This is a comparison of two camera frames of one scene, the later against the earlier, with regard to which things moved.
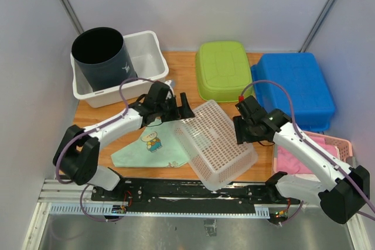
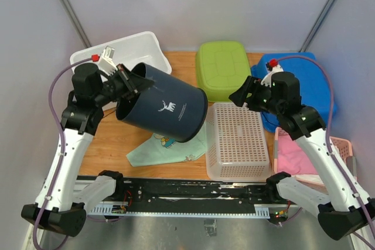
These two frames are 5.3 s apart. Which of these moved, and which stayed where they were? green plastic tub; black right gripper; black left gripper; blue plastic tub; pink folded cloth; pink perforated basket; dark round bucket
Moved: black right gripper; black left gripper; dark round bucket
Stayed: blue plastic tub; green plastic tub; pink perforated basket; pink folded cloth
